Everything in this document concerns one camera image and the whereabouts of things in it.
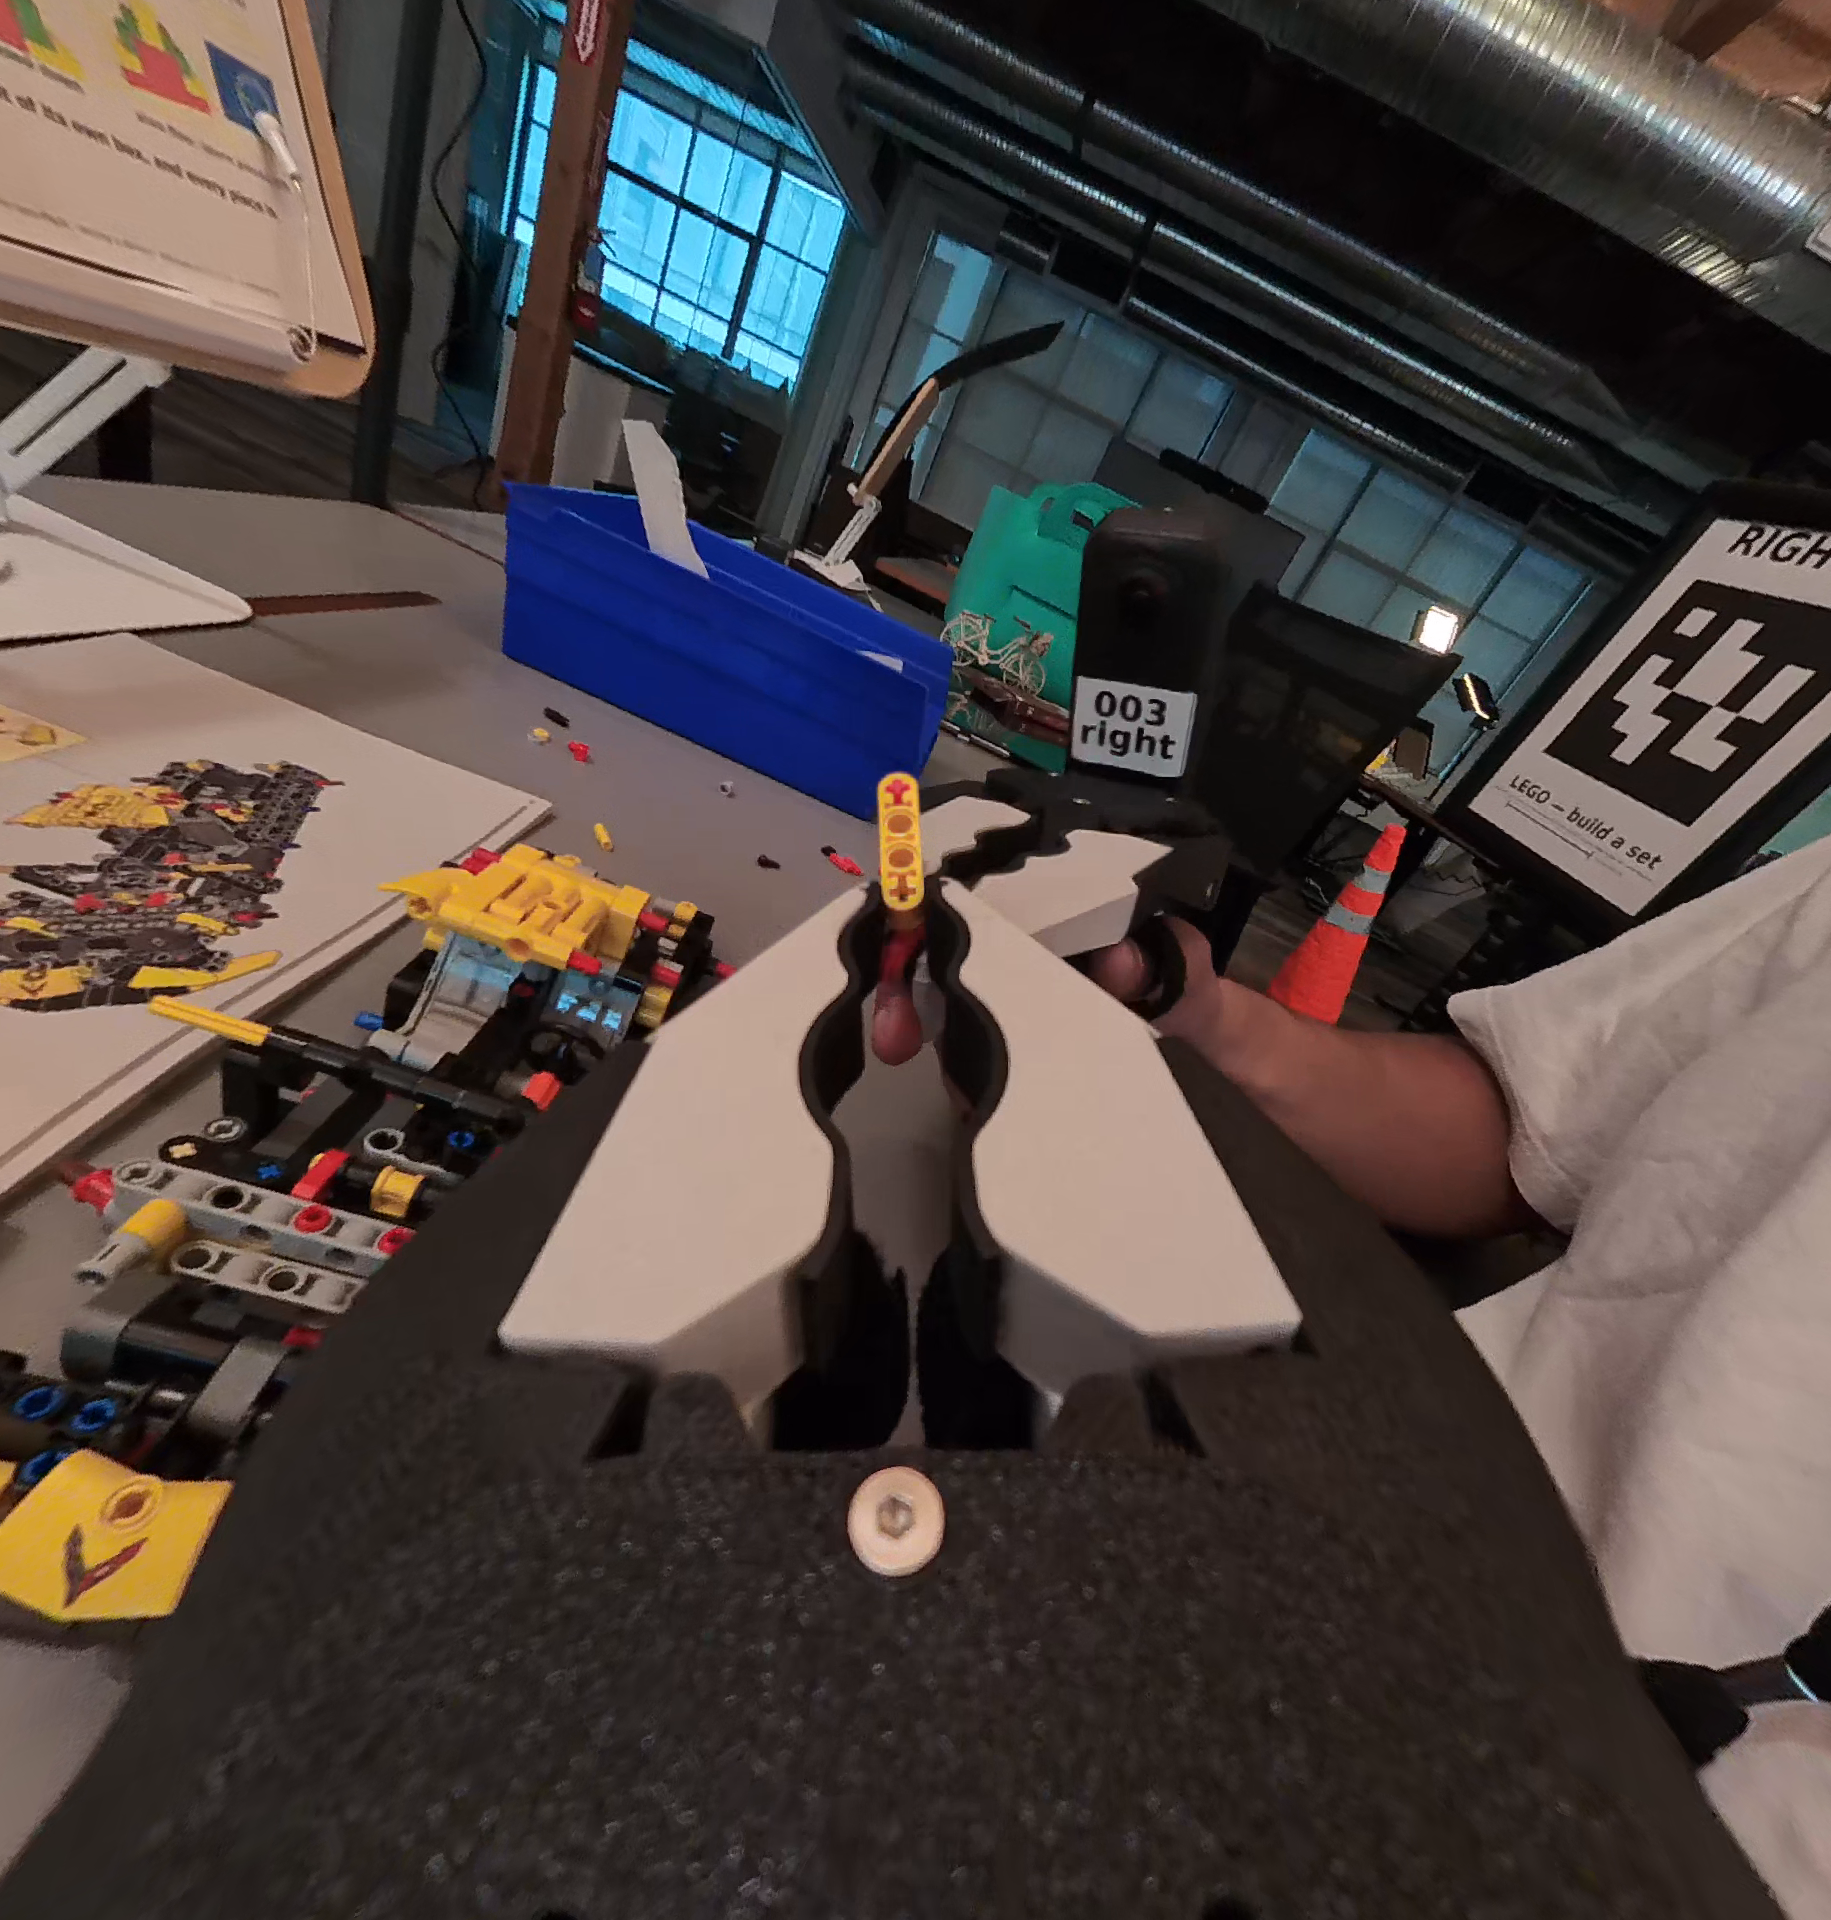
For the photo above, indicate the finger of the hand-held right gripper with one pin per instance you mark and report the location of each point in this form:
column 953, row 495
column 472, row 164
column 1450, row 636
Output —
column 1088, row 891

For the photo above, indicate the square work light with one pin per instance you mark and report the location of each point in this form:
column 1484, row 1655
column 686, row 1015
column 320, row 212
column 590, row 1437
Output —
column 1475, row 694
column 1436, row 626

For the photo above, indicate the black monitor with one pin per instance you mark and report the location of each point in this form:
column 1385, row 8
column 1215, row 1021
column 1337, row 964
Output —
column 1263, row 546

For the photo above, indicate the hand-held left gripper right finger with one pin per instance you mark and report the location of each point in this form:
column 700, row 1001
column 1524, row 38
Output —
column 1140, row 1201

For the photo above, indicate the wooden post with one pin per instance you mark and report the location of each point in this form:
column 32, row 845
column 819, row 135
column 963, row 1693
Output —
column 556, row 256

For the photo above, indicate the silver air duct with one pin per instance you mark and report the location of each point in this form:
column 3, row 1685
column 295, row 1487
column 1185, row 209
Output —
column 1529, row 90

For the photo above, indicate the teal tote bag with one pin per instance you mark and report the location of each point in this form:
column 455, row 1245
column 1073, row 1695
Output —
column 1013, row 585

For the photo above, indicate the person's right forearm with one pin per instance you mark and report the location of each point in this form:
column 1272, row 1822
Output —
column 1378, row 1110

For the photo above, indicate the person's right hand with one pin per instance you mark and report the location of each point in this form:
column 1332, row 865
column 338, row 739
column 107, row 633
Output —
column 1215, row 1012

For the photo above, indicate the black mesh chair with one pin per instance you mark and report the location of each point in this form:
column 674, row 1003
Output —
column 1334, row 705

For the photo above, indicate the yellow lego beam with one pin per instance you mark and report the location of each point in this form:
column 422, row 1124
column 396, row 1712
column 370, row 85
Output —
column 901, row 846

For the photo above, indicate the blue storage bin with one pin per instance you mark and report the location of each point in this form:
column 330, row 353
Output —
column 706, row 646

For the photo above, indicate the printed instruction sheet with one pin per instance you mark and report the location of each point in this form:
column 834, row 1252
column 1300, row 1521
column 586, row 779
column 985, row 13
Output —
column 106, row 151

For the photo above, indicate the lego car chassis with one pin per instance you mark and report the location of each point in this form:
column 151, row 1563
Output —
column 330, row 1125

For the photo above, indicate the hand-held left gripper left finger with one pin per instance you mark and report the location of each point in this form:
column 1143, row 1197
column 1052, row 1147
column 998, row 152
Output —
column 675, row 1201

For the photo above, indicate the white document stand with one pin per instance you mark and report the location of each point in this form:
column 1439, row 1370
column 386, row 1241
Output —
column 106, row 556

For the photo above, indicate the white paper strip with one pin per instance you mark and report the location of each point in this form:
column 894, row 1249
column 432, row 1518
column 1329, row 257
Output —
column 660, row 495

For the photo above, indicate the white cabinet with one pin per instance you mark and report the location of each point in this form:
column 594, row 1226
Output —
column 606, row 420

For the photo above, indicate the black framed paper sign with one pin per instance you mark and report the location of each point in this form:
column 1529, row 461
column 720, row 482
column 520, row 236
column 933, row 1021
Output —
column 1679, row 705

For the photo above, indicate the orange traffic cone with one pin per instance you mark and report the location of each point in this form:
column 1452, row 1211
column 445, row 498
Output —
column 1343, row 930

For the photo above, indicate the lego instruction booklet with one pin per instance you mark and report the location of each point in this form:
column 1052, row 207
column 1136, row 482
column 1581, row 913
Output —
column 330, row 750

